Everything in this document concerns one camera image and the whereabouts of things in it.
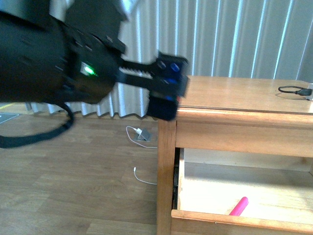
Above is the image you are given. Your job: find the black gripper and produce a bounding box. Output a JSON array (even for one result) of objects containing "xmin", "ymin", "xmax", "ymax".
[{"xmin": 61, "ymin": 0, "xmax": 190, "ymax": 122}]

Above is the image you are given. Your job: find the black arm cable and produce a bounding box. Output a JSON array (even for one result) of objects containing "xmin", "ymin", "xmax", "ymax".
[{"xmin": 0, "ymin": 101, "xmax": 75, "ymax": 149}]

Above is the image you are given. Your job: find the wooden drawer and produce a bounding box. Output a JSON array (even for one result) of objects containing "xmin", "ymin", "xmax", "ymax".
[{"xmin": 171, "ymin": 148, "xmax": 313, "ymax": 235}]

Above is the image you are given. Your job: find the pink marker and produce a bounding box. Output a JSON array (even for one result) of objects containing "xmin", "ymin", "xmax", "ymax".
[{"xmin": 229, "ymin": 197, "xmax": 249, "ymax": 216}]

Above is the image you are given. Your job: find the white charging cable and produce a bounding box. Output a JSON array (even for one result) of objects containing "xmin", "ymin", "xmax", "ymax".
[{"xmin": 126, "ymin": 126, "xmax": 158, "ymax": 186}]

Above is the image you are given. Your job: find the open grey floor socket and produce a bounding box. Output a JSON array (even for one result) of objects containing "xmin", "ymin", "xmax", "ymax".
[{"xmin": 134, "ymin": 129, "xmax": 157, "ymax": 142}]

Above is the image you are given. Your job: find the wooden nightstand dresser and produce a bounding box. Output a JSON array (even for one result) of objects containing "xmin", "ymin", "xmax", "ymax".
[{"xmin": 156, "ymin": 76, "xmax": 313, "ymax": 235}]

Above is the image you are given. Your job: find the grey pleated curtain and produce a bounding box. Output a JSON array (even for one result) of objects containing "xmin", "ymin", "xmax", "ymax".
[{"xmin": 24, "ymin": 0, "xmax": 313, "ymax": 118}]

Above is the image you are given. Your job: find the black usb cable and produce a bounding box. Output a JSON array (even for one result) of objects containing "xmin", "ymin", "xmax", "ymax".
[{"xmin": 278, "ymin": 85, "xmax": 313, "ymax": 97}]

